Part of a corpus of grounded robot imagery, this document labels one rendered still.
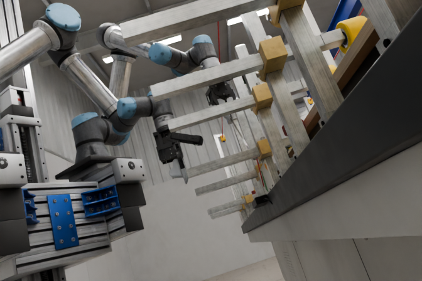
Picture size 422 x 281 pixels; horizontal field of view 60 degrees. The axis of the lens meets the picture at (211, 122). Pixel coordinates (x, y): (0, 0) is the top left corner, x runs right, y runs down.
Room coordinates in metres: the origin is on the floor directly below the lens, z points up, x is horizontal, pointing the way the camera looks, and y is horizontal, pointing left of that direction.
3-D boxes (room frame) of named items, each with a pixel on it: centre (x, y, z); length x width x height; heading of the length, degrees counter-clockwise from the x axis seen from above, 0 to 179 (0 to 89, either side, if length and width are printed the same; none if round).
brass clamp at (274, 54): (0.81, -0.18, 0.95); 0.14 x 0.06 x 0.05; 3
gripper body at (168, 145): (1.27, 0.17, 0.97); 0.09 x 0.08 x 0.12; 93
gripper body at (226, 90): (1.29, -0.06, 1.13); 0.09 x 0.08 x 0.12; 23
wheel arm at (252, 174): (1.54, -0.07, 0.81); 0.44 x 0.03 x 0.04; 93
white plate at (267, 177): (1.36, -0.12, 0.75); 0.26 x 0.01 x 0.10; 3
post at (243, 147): (1.84, -0.12, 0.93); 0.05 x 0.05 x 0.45; 3
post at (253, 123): (1.33, -0.15, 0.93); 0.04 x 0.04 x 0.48; 3
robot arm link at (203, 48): (1.28, -0.06, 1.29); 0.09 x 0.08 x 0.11; 60
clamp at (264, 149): (1.31, -0.15, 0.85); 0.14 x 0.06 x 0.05; 3
